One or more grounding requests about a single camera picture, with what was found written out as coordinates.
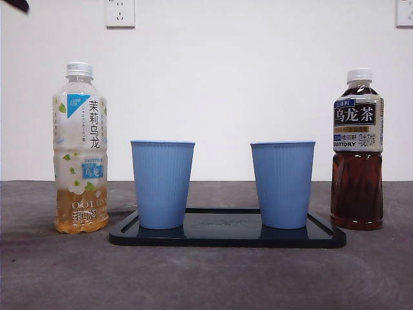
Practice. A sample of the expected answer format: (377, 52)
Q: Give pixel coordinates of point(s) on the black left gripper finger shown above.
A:
(16, 4)

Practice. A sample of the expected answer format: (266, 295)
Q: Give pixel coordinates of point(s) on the jasmine oolong tea bottle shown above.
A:
(80, 129)

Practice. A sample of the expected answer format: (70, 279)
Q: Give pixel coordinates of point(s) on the dark oolong tea bottle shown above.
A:
(357, 187)

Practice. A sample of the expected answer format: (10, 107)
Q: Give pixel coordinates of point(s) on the blue ribbed cup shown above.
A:
(283, 184)
(162, 184)

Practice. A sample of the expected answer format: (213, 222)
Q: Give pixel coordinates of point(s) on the dark blue tray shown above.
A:
(226, 239)

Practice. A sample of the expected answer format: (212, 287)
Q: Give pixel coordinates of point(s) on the white wall socket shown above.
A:
(405, 14)
(120, 14)

